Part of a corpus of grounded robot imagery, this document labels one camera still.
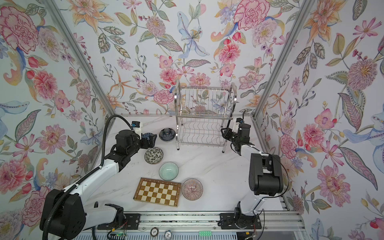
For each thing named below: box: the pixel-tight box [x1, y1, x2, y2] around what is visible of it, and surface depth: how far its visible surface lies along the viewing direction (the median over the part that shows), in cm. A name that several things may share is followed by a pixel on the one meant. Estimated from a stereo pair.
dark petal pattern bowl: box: [159, 127, 176, 142], surface depth 109 cm
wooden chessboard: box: [133, 177, 182, 208], surface depth 82 cm
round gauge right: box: [164, 230, 173, 240], surface depth 68 cm
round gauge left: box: [150, 227, 159, 237], surface depth 73 cm
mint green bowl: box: [158, 161, 179, 181], surface depth 91 cm
